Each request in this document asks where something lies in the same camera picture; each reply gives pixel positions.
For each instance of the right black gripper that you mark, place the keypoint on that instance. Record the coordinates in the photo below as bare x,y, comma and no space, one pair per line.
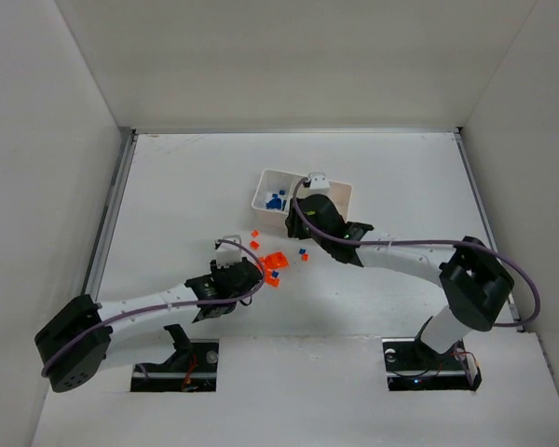
296,223

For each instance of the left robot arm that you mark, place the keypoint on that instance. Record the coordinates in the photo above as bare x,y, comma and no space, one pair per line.
86,337

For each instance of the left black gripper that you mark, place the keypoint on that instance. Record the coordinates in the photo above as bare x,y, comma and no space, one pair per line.
250,272

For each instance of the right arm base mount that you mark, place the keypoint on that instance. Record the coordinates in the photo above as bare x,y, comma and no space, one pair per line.
412,365

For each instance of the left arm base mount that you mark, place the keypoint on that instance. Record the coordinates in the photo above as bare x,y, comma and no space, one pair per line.
191,367

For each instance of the large orange round lego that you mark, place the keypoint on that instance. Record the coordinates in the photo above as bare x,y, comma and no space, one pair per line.
276,261

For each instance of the large blue arch lego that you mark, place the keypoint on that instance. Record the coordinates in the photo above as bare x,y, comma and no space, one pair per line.
275,203

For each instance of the white three-compartment container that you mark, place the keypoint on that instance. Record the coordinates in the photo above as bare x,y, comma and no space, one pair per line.
272,181

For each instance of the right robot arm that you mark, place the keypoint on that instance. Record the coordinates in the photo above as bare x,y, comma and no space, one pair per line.
475,284

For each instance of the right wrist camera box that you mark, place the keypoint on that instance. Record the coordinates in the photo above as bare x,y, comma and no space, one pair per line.
317,184

